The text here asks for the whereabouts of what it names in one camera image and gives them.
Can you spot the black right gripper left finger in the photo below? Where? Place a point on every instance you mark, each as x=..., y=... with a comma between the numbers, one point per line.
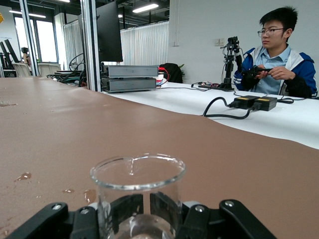
x=82, y=224

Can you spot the white wall switch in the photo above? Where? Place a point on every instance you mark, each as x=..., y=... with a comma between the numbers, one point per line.
x=219, y=41

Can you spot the black power adapter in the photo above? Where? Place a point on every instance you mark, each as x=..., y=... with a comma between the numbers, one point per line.
x=265, y=103
x=245, y=101

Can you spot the black monitor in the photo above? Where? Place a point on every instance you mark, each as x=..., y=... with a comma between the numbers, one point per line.
x=109, y=32

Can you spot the aluminium frame post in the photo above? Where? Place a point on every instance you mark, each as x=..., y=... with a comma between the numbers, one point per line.
x=91, y=49

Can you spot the ceiling light tube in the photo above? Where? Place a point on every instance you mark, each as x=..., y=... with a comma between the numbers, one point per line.
x=145, y=8

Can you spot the silver metal box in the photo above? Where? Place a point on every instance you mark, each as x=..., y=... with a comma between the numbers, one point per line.
x=132, y=71
x=129, y=85

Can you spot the clear glass measuring cup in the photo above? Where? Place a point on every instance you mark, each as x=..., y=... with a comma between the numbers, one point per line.
x=137, y=181

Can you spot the brown table mat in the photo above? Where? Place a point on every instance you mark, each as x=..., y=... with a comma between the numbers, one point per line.
x=174, y=139

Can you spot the black camera stand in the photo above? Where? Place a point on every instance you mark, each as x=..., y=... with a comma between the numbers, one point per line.
x=230, y=62

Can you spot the person left hand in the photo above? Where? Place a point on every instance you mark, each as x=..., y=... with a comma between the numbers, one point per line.
x=282, y=73

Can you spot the white chair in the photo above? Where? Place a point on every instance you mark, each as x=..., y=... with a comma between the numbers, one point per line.
x=48, y=69
x=22, y=69

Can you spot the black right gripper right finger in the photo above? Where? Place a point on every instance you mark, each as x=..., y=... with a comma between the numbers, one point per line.
x=199, y=224

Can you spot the person in blue jacket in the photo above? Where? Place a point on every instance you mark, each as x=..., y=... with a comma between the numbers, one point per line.
x=274, y=57

